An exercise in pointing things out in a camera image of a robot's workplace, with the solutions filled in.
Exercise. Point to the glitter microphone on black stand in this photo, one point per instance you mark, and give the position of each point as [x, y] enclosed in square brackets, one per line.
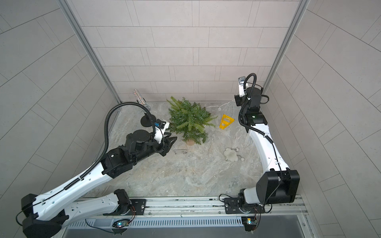
[145, 121]

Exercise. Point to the right green circuit board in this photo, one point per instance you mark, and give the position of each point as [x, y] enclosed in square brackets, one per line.
[249, 223]

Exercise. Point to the left green circuit board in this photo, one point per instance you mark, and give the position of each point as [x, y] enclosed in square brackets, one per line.
[121, 224]

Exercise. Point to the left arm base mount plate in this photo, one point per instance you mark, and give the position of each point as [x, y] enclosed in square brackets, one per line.
[137, 206]

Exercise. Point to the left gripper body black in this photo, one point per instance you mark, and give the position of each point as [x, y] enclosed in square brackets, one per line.
[162, 148]

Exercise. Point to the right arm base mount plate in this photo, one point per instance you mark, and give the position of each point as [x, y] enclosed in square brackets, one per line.
[234, 206]

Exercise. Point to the green circuit board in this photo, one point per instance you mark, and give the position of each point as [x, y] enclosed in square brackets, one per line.
[121, 224]
[249, 223]

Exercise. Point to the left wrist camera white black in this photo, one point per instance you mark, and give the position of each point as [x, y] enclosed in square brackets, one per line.
[160, 128]

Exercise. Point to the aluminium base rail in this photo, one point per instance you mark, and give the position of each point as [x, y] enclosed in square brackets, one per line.
[200, 212]

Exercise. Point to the small green christmas tree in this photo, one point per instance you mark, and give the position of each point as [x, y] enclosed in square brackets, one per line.
[189, 120]

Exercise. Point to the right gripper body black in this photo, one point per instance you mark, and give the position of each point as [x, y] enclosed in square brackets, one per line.
[240, 100]

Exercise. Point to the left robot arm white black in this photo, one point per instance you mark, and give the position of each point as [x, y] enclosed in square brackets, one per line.
[46, 214]

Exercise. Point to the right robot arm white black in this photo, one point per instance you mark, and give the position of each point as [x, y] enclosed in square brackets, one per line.
[279, 183]

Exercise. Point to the yellow plastic triangular holder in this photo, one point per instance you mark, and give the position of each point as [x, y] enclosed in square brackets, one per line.
[225, 122]

